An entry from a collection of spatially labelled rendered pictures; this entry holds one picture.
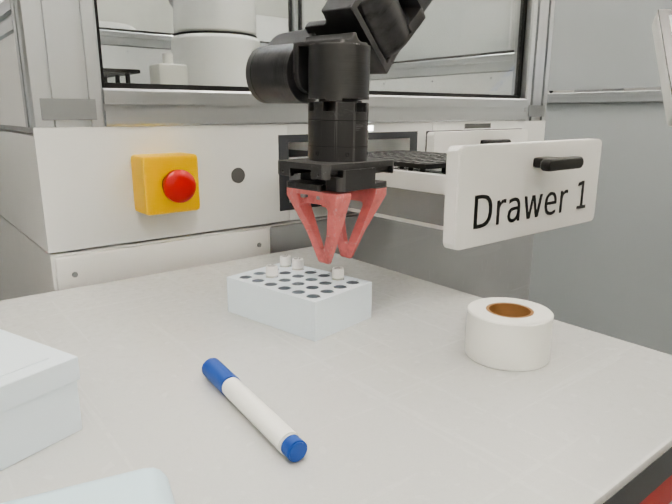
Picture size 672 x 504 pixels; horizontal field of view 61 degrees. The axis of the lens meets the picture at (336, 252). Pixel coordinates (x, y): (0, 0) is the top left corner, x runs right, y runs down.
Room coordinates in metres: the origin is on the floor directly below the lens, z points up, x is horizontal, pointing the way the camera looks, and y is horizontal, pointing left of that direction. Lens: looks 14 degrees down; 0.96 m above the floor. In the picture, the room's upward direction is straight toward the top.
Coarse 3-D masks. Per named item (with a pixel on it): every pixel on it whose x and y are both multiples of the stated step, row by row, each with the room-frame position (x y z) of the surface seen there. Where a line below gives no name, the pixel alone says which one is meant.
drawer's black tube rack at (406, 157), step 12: (372, 156) 0.84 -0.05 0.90; (384, 156) 0.83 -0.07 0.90; (396, 156) 0.84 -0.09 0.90; (408, 156) 0.83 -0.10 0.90; (420, 156) 0.83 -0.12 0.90; (432, 156) 0.83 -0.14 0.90; (444, 156) 0.83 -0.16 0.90; (396, 168) 0.96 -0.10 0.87; (408, 168) 0.84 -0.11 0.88; (444, 168) 0.88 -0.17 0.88
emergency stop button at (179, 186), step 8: (168, 176) 0.67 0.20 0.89; (176, 176) 0.68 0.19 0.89; (184, 176) 0.68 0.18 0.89; (192, 176) 0.69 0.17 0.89; (168, 184) 0.67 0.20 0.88; (176, 184) 0.67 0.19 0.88; (184, 184) 0.68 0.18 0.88; (192, 184) 0.69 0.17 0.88; (168, 192) 0.67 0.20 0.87; (176, 192) 0.67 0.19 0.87; (184, 192) 0.68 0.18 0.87; (192, 192) 0.69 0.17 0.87; (176, 200) 0.68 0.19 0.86; (184, 200) 0.68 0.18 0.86
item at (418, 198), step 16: (384, 176) 0.70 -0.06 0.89; (400, 176) 0.68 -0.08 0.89; (416, 176) 0.66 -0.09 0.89; (432, 176) 0.64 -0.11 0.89; (400, 192) 0.67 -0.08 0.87; (416, 192) 0.65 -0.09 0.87; (432, 192) 0.64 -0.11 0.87; (352, 208) 0.75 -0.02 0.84; (384, 208) 0.70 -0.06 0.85; (400, 208) 0.67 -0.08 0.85; (416, 208) 0.65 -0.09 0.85; (432, 208) 0.63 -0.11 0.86; (416, 224) 0.66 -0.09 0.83; (432, 224) 0.64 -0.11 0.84
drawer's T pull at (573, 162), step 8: (536, 160) 0.66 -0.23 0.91; (544, 160) 0.63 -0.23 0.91; (552, 160) 0.63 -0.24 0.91; (560, 160) 0.64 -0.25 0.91; (568, 160) 0.65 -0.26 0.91; (576, 160) 0.66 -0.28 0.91; (544, 168) 0.63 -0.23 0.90; (552, 168) 0.63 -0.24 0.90; (560, 168) 0.64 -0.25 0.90; (568, 168) 0.65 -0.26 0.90; (576, 168) 0.66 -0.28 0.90
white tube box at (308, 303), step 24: (240, 288) 0.55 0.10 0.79; (264, 288) 0.52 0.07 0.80; (288, 288) 0.53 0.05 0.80; (312, 288) 0.53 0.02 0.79; (336, 288) 0.52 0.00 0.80; (360, 288) 0.53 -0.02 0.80; (240, 312) 0.55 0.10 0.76; (264, 312) 0.52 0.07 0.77; (288, 312) 0.50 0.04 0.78; (312, 312) 0.48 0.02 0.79; (336, 312) 0.50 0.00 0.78; (360, 312) 0.53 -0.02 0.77; (312, 336) 0.48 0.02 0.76
